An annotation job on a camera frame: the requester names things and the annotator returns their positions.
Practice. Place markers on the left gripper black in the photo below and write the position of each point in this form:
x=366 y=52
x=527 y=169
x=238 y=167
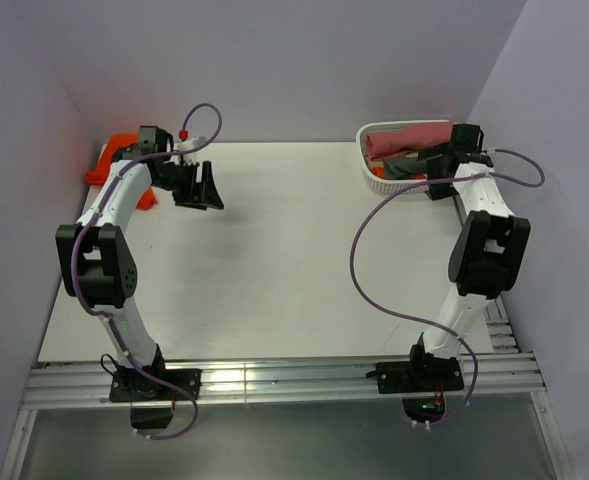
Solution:
x=199 y=195

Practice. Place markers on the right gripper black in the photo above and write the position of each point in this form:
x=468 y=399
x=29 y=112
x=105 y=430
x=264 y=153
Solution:
x=433 y=165

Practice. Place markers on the dark grey t shirt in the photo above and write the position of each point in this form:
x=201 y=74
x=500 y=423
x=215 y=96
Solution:
x=408 y=167

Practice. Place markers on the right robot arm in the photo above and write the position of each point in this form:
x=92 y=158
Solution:
x=485 y=262

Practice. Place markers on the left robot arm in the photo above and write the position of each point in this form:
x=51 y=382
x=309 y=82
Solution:
x=99 y=270

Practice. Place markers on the rolled pink t shirt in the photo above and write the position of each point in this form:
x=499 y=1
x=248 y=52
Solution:
x=381 y=145

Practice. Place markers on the white plastic basket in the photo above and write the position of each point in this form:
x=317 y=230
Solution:
x=379 y=186

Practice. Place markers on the rolled orange t shirt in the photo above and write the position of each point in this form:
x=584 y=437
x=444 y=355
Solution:
x=402 y=176

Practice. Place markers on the rolled beige t shirt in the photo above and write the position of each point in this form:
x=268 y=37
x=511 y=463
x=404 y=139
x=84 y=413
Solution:
x=375 y=166

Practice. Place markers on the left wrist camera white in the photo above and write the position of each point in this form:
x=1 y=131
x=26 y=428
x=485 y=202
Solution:
x=194 y=143

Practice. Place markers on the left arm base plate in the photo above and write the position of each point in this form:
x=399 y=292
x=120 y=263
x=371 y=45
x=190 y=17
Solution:
x=152 y=405

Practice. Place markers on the aluminium rail frame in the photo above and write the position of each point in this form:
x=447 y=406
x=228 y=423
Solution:
x=259 y=297

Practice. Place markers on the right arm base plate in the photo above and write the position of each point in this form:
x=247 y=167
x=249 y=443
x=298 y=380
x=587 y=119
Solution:
x=422 y=384

